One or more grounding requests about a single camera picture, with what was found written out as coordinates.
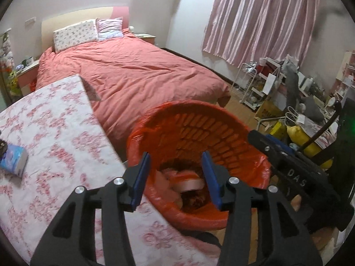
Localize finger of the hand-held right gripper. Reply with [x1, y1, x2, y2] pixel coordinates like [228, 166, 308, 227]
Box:
[248, 130, 282, 169]
[264, 134, 297, 159]

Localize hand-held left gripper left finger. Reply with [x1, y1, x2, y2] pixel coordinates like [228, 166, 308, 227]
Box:
[30, 152, 152, 266]

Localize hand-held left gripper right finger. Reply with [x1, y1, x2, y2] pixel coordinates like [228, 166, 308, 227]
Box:
[201, 151, 323, 266]

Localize orange and white cup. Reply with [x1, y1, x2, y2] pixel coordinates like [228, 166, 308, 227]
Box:
[169, 172, 206, 193]

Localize brown cloth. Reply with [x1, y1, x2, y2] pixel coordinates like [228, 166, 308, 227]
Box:
[180, 190, 209, 210]

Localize orange plastic laundry basket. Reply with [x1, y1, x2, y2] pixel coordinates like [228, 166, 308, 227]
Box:
[126, 100, 272, 231]

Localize person's right hand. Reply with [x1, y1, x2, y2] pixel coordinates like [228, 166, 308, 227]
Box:
[290, 194, 303, 213]

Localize yellow box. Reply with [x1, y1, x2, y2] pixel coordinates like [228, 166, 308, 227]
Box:
[268, 120, 288, 142]

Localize yellow bag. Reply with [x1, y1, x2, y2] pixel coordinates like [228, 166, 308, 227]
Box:
[287, 125, 333, 169]

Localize brown paper bag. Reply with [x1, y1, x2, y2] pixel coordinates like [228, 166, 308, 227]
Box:
[254, 100, 281, 121]

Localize white trolley cart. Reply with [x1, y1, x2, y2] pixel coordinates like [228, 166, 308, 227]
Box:
[244, 58, 286, 113]

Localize dark wooden chair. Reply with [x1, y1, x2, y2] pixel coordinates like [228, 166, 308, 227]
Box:
[304, 101, 343, 167]

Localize grey cloth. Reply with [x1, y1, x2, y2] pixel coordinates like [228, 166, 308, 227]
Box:
[283, 62, 303, 108]

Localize floral tablecloth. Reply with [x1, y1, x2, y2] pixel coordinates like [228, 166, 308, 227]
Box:
[0, 74, 222, 266]

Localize pink and white bookshelf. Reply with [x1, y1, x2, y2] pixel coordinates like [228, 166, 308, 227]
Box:
[333, 51, 355, 98]

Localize bed with red duvet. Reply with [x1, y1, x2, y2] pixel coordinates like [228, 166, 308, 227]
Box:
[36, 29, 231, 156]

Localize pink curtain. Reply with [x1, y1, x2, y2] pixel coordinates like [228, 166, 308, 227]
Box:
[202, 0, 321, 67]

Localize blue tissue pack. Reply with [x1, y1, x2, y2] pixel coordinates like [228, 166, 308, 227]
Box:
[0, 144, 29, 177]

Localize pink nightstand by curtain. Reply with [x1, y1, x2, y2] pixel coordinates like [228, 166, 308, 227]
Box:
[135, 33, 156, 45]

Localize pink nightstand with mug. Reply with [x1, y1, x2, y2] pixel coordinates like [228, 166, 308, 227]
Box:
[17, 59, 39, 95]

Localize striped ruffled pillow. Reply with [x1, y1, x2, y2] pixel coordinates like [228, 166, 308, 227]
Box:
[96, 17, 124, 41]

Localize floral pillow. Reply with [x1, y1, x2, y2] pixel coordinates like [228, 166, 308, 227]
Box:
[53, 19, 99, 53]

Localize yellow green plush toy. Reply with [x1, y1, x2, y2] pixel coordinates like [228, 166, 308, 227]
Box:
[8, 70, 22, 95]

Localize cream and pink headboard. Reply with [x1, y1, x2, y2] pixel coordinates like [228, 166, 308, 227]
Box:
[41, 6, 130, 38]

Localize hanging plush toys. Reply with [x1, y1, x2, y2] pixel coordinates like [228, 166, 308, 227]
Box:
[0, 29, 14, 70]

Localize white paper bag with handles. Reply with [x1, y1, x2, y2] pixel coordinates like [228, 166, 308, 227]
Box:
[286, 107, 328, 128]

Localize white wire rack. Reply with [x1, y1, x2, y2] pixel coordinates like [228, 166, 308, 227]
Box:
[231, 62, 257, 101]

